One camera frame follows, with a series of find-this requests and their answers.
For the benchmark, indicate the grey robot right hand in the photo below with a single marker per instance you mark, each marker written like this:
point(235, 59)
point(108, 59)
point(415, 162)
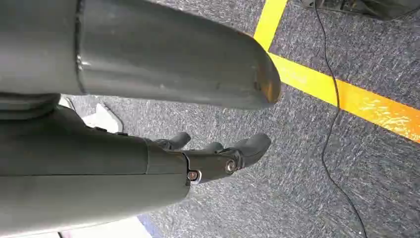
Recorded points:
point(137, 52)

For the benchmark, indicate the white plastic piece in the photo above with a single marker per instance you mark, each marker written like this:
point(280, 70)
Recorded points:
point(103, 120)

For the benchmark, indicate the ribbed grey right arm sleeve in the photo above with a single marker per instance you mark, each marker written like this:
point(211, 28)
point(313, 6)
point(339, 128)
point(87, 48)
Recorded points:
point(26, 106)

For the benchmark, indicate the short yellow floor tape strip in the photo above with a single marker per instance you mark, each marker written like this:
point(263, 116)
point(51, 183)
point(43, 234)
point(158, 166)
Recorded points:
point(268, 24)

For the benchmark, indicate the white panel with blue edge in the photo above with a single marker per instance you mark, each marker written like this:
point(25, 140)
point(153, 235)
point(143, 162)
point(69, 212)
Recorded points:
point(111, 230)

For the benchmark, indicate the long yellow floor tape strip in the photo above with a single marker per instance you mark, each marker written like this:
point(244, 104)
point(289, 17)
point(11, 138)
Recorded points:
point(354, 97)

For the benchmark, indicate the dark equipment base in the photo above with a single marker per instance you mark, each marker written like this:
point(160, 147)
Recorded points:
point(370, 7)

